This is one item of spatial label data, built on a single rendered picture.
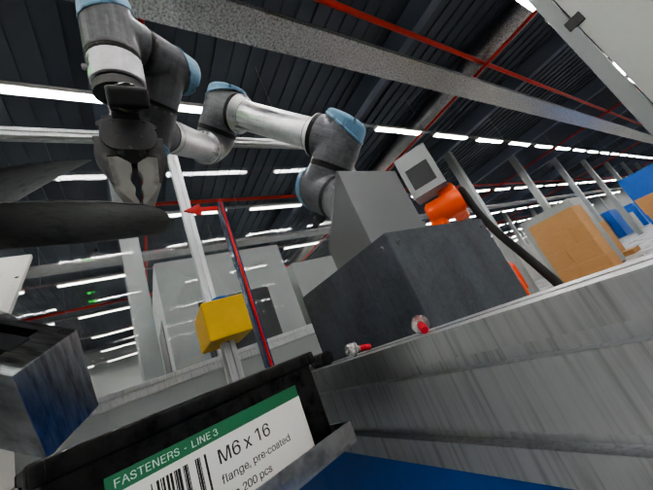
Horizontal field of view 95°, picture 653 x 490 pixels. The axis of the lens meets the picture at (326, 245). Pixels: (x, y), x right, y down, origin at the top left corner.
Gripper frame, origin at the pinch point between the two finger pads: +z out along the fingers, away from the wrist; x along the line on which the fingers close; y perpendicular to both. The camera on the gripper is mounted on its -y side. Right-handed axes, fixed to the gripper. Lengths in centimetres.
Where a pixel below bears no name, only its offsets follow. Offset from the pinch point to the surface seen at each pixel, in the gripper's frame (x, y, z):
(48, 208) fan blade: 9.6, -4.2, 0.5
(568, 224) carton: -744, 187, 38
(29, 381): 13.0, -5.2, 19.1
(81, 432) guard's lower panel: 21, 66, 45
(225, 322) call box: -13.3, 21.4, 21.6
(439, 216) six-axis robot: -330, 183, -16
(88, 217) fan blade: 6.2, -1.1, 1.1
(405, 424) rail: -12.1, -32.3, 26.7
